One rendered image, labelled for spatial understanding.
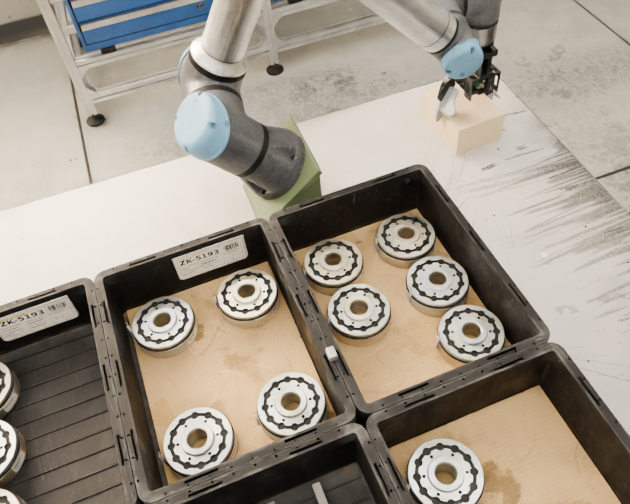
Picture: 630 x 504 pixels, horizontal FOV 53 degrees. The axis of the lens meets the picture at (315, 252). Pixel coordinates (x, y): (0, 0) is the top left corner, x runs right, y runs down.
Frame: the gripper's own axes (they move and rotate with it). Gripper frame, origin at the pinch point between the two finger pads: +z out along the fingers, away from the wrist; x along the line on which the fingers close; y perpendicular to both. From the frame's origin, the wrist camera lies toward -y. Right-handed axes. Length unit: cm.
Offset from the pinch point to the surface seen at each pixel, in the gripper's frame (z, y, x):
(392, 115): 5.3, -11.7, -11.9
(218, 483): -16, 65, -78
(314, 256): -11, 32, -51
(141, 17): 35, -145, -53
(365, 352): -8, 52, -51
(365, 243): -8, 32, -41
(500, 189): 5.3, 21.8, -3.2
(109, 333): -18, 37, -86
